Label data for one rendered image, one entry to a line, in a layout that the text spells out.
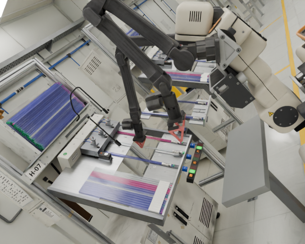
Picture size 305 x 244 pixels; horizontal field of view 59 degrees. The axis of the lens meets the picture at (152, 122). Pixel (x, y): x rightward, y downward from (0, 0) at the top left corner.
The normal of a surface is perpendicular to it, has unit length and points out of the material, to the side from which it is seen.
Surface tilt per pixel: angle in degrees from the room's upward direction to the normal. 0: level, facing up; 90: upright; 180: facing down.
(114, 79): 90
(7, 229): 90
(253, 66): 90
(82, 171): 45
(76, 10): 90
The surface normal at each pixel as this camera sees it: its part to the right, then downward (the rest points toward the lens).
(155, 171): -0.06, -0.80
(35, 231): 0.62, -0.48
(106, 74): -0.32, 0.58
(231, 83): -0.16, 0.45
